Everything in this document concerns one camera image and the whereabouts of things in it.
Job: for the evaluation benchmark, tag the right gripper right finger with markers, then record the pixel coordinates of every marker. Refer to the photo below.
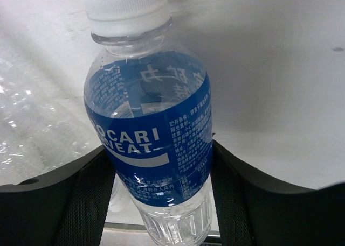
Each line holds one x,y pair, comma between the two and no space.
254,208

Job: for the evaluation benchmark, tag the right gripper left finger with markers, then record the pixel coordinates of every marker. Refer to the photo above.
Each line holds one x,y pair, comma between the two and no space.
66,206

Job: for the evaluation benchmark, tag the clear plastic bottle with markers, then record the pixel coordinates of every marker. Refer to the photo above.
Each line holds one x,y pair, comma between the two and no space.
38,135

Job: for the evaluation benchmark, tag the blue label Pocari bottle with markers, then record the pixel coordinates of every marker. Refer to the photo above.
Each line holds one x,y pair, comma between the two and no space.
149,100

